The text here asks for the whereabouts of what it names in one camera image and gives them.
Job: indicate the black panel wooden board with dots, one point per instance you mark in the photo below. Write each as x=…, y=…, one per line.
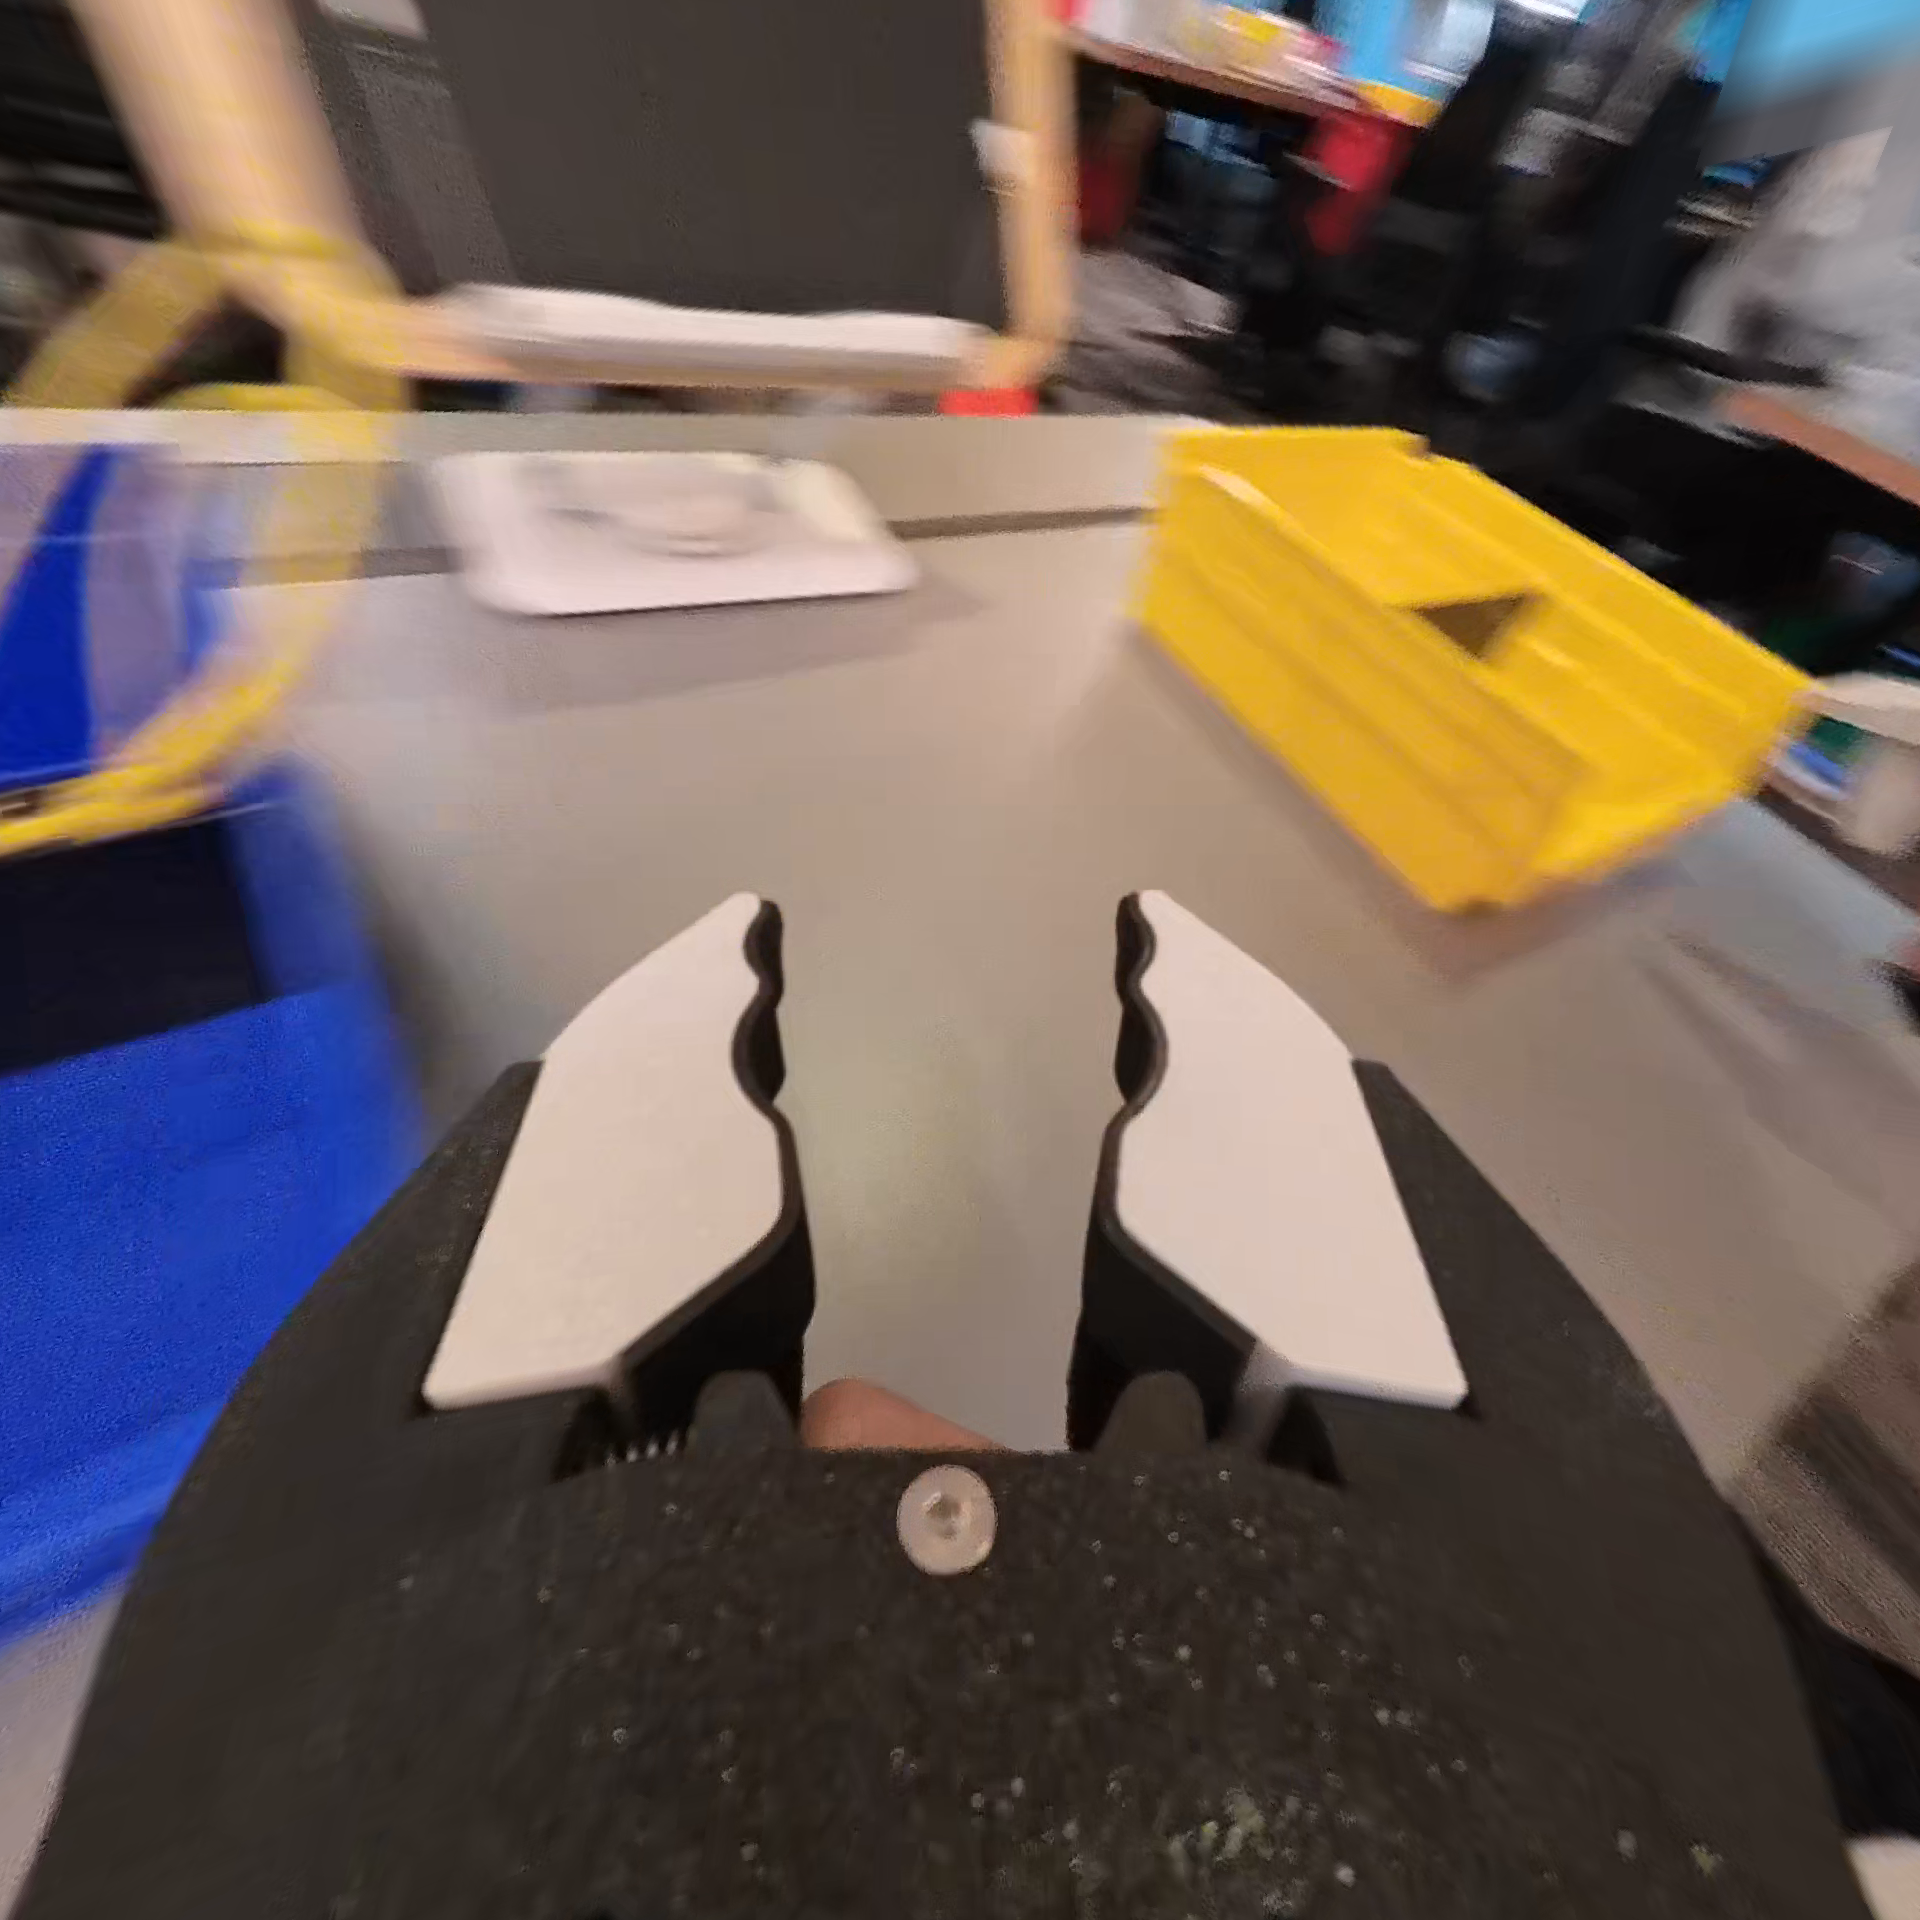
x=720, y=150

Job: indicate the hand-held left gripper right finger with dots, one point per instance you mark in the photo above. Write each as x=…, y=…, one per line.
x=1274, y=1201

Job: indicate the blue plastic bin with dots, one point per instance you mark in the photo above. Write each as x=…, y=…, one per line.
x=150, y=1275

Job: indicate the yellow plastic bin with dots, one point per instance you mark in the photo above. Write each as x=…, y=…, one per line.
x=1351, y=721

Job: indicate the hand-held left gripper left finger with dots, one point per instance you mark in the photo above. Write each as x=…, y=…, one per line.
x=631, y=1201

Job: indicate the white mounting bar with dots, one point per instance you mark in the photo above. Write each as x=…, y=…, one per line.
x=720, y=344

